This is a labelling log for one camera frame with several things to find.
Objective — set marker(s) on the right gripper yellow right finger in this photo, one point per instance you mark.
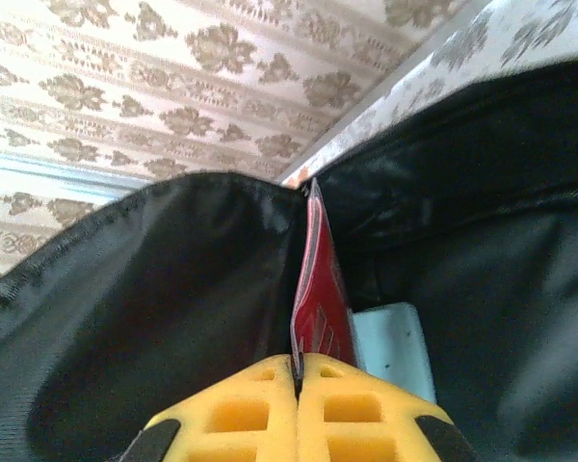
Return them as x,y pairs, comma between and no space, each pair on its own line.
310,409

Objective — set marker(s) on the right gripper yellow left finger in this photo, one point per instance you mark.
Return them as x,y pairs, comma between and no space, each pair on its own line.
284,409

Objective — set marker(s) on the pale teal box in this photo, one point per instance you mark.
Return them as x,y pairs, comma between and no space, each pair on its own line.
390,346

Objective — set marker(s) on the red package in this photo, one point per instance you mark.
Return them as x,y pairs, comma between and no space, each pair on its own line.
323,289

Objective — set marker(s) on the black backpack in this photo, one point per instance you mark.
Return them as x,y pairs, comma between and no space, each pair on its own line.
149,289

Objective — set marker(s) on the floral table cover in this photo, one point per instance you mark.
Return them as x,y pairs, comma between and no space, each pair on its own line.
510,29

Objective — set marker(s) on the aluminium table edge rail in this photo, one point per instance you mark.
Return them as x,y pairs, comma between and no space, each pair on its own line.
361,118

